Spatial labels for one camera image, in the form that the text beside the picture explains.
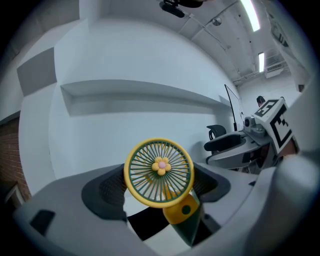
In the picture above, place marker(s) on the long ceiling light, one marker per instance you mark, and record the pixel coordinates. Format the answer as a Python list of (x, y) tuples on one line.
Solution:
[(261, 62), (251, 13)]

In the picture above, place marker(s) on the round ceiling dome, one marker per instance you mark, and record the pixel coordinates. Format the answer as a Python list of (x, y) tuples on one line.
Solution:
[(217, 21)]

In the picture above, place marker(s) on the thin black pole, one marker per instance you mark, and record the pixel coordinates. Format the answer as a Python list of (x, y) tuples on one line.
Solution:
[(232, 107)]

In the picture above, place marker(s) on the black head-worn camera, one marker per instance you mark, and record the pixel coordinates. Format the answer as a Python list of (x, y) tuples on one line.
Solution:
[(175, 7)]

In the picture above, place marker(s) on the yellow and green flower fan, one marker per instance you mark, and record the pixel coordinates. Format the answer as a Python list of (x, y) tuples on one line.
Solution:
[(160, 172)]

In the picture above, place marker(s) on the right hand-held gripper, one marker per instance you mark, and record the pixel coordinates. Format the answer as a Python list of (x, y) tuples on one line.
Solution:
[(275, 117)]

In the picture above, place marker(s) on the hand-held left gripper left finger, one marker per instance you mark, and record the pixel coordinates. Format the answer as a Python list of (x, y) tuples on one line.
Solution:
[(62, 200)]

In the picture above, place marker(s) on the white air conditioner unit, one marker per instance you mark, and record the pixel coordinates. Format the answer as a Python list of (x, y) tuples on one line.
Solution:
[(274, 72)]

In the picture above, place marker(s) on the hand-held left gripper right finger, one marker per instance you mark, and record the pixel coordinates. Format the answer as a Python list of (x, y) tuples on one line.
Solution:
[(225, 185)]

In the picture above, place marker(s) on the white ceiling conduit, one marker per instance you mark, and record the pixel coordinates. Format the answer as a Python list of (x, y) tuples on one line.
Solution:
[(212, 32)]

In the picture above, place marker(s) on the black office chair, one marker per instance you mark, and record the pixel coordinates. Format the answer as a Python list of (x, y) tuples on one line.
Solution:
[(217, 130)]

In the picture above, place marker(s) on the person's right forearm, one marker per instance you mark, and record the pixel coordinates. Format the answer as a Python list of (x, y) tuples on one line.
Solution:
[(290, 148)]

